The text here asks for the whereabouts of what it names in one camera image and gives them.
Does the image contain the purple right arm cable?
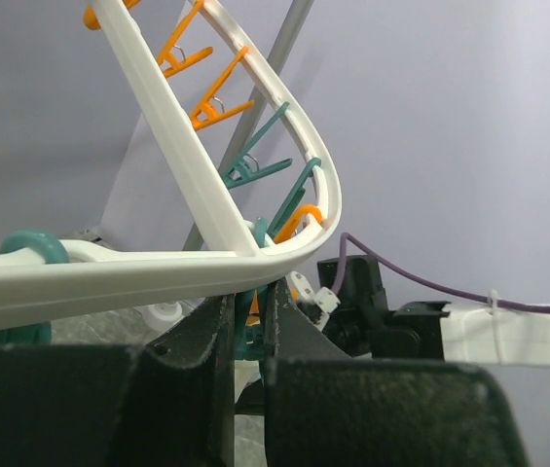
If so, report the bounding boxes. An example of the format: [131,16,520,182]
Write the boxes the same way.
[330,232,550,319]

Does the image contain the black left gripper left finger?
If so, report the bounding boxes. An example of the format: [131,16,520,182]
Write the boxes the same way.
[0,296,235,466]

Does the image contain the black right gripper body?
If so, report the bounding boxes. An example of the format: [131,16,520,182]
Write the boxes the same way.
[322,255,389,355]

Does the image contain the white drying rack stand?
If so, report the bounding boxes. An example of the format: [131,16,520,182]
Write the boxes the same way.
[79,0,316,337]

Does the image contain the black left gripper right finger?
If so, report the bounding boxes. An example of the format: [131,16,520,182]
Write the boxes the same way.
[264,280,530,466]

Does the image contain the white oval clip hanger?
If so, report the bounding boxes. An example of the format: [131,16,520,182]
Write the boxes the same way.
[0,1,343,330]

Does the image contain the teal clothes peg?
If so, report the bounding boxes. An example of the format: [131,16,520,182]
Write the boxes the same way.
[0,227,71,346]
[253,157,321,247]
[234,286,269,361]
[222,101,292,190]

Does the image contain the orange clothes peg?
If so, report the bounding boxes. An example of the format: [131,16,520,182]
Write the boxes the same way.
[157,0,213,78]
[190,46,254,131]
[246,204,323,325]

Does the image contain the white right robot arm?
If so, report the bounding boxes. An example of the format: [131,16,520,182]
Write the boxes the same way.
[323,255,550,367]

